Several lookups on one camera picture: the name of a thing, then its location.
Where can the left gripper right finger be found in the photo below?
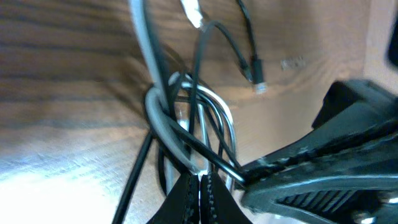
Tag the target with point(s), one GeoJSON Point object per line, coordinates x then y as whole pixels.
{"type": "Point", "coordinates": [217, 205]}

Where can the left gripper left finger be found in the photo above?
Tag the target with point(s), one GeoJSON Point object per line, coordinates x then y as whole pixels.
{"type": "Point", "coordinates": [181, 205]}

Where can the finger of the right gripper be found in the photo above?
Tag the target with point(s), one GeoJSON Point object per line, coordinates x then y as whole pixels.
{"type": "Point", "coordinates": [327, 201]}

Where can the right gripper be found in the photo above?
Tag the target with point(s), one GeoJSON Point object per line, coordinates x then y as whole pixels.
{"type": "Point", "coordinates": [353, 112]}

